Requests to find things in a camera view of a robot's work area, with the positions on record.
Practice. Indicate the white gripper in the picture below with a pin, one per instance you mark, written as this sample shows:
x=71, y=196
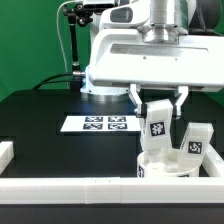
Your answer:
x=120, y=58

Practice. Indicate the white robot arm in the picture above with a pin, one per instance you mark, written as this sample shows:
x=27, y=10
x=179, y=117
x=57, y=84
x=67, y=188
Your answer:
x=171, y=19

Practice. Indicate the white marker base plate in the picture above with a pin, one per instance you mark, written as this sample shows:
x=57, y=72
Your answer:
x=100, y=123

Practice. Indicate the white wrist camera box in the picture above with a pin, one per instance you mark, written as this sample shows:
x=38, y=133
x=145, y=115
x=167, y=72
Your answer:
x=131, y=15

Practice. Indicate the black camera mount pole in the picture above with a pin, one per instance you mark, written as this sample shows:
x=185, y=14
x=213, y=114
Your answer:
x=76, y=16

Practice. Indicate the white U-shaped fence wall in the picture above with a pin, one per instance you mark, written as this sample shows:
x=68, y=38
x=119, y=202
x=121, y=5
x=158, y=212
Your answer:
x=208, y=189

